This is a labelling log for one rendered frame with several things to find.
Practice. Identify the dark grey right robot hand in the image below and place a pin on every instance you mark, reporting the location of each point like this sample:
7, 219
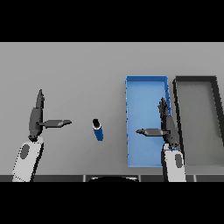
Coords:
168, 128

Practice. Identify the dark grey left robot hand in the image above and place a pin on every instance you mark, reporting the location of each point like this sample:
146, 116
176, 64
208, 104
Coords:
35, 119

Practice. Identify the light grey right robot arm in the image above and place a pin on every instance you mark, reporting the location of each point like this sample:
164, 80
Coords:
174, 164

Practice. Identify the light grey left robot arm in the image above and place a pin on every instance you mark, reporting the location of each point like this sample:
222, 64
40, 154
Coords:
26, 160

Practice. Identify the blue bin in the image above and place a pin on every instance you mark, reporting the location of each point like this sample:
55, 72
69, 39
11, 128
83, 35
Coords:
145, 122

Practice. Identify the dark grey bin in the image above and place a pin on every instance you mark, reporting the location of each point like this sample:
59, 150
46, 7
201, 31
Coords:
201, 122

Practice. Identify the blue pipe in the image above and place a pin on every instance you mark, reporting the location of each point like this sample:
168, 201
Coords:
98, 130

